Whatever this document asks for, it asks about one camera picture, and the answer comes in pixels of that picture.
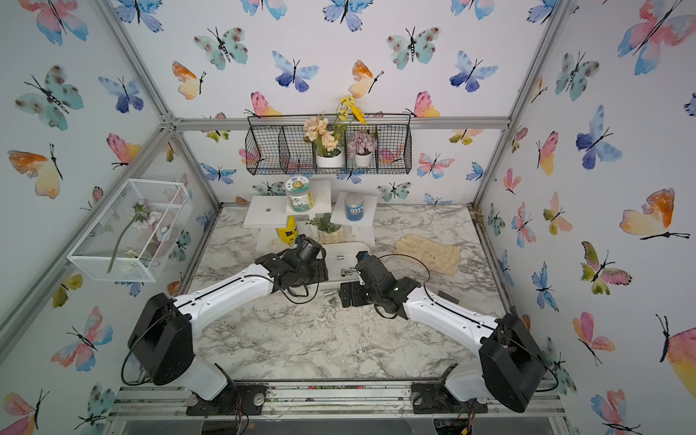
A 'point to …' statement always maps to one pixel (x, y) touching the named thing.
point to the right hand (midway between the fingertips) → (352, 289)
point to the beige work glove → (441, 257)
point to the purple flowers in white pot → (362, 146)
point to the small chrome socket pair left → (329, 294)
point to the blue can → (354, 207)
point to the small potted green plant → (328, 233)
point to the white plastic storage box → (342, 262)
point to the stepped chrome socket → (342, 257)
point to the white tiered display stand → (269, 211)
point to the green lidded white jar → (299, 194)
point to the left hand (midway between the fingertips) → (324, 270)
